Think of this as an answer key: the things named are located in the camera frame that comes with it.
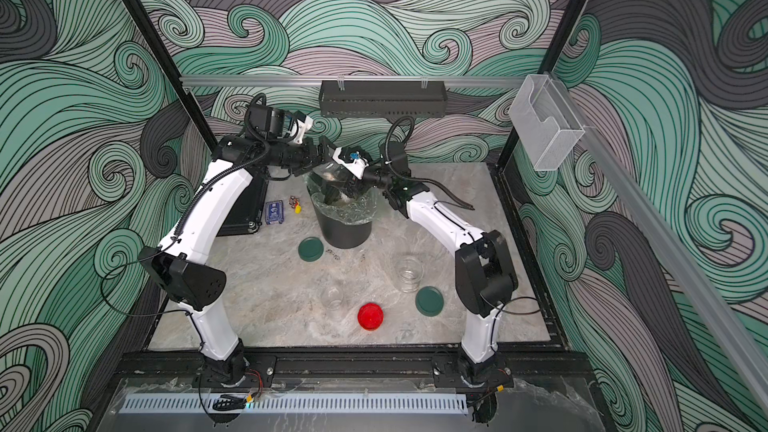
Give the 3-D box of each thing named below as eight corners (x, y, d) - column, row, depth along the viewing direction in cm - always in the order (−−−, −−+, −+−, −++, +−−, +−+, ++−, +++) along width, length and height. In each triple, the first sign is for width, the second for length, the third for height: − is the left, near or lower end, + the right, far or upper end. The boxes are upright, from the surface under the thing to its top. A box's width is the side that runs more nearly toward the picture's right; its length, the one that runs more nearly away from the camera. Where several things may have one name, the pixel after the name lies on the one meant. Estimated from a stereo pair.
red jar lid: (357, 330, 82) (356, 328, 80) (358, 305, 86) (358, 302, 85) (383, 330, 82) (383, 328, 80) (383, 305, 86) (383, 302, 84)
